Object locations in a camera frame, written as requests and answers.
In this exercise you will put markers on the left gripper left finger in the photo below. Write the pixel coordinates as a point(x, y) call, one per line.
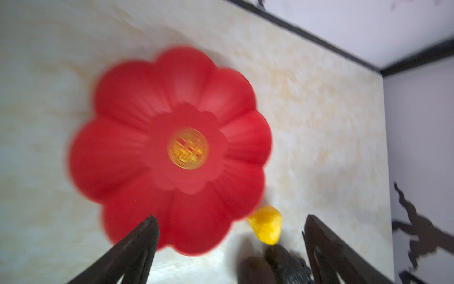
point(127, 262)

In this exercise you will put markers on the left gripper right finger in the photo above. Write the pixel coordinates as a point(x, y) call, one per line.
point(332, 260)

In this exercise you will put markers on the dark green avocado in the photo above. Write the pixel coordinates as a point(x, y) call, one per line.
point(287, 268)

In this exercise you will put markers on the small yellow quince fruit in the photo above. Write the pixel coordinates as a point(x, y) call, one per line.
point(266, 223)

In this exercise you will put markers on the red flower-shaped fruit bowl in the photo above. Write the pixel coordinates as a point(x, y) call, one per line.
point(178, 138)

